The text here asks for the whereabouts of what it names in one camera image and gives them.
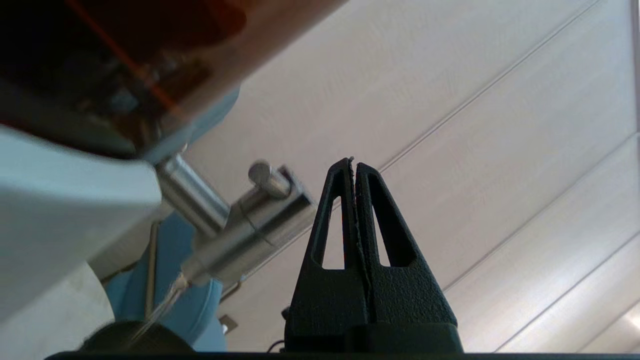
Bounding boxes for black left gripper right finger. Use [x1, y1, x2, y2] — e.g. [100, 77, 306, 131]
[355, 162, 464, 352]

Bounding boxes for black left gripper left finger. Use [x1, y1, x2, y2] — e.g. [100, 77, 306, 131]
[284, 157, 372, 352]

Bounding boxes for steel dispenser tap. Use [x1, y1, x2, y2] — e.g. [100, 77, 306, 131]
[157, 155, 317, 289]

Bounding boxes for teal upholstered booth bench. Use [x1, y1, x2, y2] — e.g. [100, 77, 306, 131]
[102, 87, 242, 352]

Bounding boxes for large white tea dispenser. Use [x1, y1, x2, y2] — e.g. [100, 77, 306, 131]
[0, 0, 349, 360]

